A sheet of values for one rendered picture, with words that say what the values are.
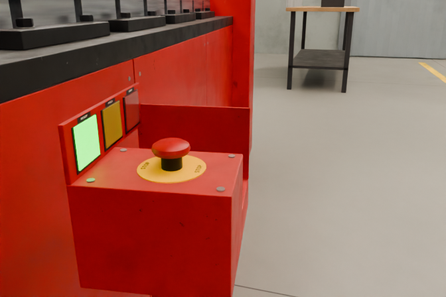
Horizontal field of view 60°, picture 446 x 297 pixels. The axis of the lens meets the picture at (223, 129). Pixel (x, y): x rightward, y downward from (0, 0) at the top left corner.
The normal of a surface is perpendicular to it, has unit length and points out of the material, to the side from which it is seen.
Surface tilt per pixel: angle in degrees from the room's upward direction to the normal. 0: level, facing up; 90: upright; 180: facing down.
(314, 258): 0
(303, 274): 0
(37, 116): 90
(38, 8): 90
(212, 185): 0
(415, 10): 90
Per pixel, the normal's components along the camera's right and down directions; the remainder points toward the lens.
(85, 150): 0.99, 0.04
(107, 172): 0.00, -0.95
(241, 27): -0.18, 0.31
